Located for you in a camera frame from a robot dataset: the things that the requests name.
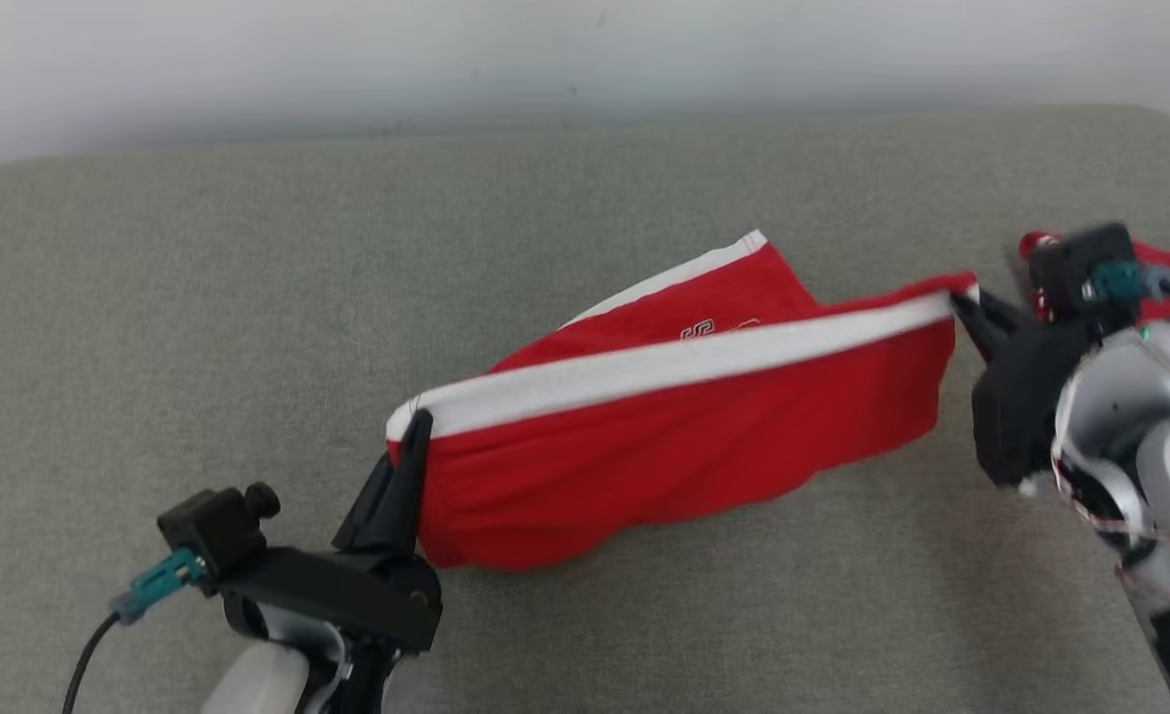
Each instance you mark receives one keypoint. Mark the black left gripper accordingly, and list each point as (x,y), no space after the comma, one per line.
(347,595)

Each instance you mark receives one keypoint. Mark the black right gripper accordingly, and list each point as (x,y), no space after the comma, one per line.
(1026,397)

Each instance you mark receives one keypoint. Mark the red shorts white stripes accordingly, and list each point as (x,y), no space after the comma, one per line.
(664,446)

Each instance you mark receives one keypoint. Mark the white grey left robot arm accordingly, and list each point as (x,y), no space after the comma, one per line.
(273,674)

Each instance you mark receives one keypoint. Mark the grey fabric panel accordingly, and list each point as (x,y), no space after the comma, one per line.
(248,297)

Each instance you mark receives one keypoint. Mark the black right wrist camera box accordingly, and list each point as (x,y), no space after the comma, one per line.
(1071,273)

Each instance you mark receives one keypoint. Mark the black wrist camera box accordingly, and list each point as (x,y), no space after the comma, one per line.
(213,531)
(1071,273)

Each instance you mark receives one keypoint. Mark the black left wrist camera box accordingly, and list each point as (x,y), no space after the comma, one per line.
(213,531)

